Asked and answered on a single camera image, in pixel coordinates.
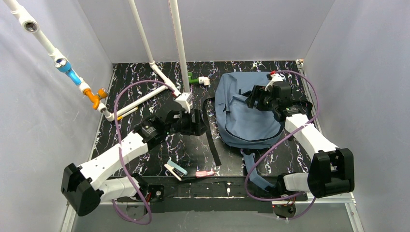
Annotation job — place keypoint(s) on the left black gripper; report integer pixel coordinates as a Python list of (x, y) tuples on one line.
[(193, 121)]

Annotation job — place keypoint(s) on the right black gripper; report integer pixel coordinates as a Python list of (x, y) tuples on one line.
[(258, 99)]

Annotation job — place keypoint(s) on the blue student backpack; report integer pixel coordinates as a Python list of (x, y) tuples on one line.
[(243, 127)]

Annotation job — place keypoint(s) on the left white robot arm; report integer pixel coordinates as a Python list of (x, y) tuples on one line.
[(86, 185)]

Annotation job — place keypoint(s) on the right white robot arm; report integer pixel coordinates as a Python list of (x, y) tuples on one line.
[(332, 168)]

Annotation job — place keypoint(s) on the green plastic tap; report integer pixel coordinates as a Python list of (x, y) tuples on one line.
[(193, 80)]

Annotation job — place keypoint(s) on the pink stapler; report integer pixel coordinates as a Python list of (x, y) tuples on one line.
[(200, 174)]

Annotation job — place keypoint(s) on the teal white stapler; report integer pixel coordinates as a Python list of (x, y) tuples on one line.
[(177, 171)]

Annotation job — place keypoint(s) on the orange plastic tap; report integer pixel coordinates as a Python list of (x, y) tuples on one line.
[(102, 93)]

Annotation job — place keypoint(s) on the thin white rear pipe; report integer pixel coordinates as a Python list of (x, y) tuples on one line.
[(140, 27)]

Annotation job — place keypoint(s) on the white vertical pvc pipe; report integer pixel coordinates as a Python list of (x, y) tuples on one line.
[(173, 4)]

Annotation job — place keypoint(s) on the blue plastic tap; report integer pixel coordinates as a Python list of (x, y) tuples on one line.
[(64, 66)]

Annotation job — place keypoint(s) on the white slanted pvc pipe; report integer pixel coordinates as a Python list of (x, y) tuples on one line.
[(30, 25)]

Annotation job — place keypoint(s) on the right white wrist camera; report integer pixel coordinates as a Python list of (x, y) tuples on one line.
[(273, 77)]

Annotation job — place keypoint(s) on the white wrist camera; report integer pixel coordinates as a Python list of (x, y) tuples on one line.
[(185, 100), (273, 77)]

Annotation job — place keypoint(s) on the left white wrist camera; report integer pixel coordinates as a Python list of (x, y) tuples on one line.
[(185, 100)]

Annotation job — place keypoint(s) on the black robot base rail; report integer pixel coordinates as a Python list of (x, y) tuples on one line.
[(219, 193)]

